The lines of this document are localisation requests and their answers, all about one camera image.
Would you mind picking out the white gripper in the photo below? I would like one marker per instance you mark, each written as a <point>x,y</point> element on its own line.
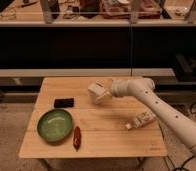
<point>98,93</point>

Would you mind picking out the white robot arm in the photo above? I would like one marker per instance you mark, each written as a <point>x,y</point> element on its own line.
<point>143,90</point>

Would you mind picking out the white sponge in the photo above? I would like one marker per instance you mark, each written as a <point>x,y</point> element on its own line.
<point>140,120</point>

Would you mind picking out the green ceramic bowl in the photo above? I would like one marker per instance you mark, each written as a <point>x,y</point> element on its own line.
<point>55,125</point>

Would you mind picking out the black rectangular block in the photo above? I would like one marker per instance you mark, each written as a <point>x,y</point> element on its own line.
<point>64,103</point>

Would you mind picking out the wooden table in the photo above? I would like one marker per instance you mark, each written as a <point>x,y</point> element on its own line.
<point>103,131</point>

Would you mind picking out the red chili pepper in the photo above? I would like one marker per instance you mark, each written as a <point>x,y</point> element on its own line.
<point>77,138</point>

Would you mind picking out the metal shelf rack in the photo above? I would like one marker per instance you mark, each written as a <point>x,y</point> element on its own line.
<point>98,13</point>

